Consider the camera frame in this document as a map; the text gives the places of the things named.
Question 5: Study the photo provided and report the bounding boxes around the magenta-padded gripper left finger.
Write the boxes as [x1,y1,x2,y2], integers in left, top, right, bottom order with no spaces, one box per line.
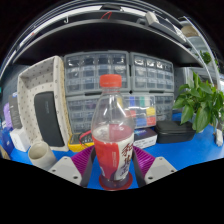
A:
[48,144,97,188]

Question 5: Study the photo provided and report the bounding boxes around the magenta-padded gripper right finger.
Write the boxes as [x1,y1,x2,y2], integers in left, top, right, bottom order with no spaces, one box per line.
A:
[132,145,178,188]

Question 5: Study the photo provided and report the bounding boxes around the clear red-capped drink bottle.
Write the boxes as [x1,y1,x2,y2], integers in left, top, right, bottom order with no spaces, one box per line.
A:
[90,73,135,188]

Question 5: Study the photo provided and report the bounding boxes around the yellow multimeter with red leads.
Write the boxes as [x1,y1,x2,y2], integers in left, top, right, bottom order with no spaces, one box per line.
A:
[67,130,95,153]

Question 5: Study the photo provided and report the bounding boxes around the white cup with blue base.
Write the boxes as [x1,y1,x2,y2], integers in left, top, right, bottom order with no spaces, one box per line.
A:
[27,141,58,172]

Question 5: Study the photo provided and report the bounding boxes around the black box with label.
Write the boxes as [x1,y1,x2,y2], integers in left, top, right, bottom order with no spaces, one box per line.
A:
[132,128,159,150]

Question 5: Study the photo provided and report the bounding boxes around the black zip case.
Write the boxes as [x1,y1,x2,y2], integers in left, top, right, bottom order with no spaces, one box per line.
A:
[154,120,197,145]

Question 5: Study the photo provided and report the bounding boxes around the black rectangular case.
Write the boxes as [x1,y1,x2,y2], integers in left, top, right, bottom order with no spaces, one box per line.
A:
[33,90,66,148]

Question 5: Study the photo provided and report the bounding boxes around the small white box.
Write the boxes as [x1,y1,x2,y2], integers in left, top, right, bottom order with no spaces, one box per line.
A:
[9,127,32,153]

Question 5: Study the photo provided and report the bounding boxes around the clear organizer box, coloured parts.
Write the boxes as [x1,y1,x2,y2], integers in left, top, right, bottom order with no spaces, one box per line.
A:
[121,94,158,129]

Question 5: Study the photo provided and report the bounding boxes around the dark grey flat box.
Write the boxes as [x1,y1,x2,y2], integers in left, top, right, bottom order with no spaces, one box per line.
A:
[8,92,24,130]

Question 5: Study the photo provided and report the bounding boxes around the green potted plant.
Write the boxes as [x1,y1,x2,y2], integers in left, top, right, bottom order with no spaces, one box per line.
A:
[172,71,224,134]

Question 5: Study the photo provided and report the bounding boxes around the purple plastic bag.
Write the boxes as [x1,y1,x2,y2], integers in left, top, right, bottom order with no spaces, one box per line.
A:
[2,102,14,129]

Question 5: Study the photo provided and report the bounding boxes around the white perforated tray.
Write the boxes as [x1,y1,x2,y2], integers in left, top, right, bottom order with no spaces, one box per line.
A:
[16,55,73,149]

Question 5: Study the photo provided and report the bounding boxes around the small green background plant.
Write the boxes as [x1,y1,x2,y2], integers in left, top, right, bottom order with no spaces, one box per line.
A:
[199,49,213,66]

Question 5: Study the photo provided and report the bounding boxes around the black overhead shelf unit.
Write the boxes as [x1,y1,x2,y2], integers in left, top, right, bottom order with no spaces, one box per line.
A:
[0,3,208,68]

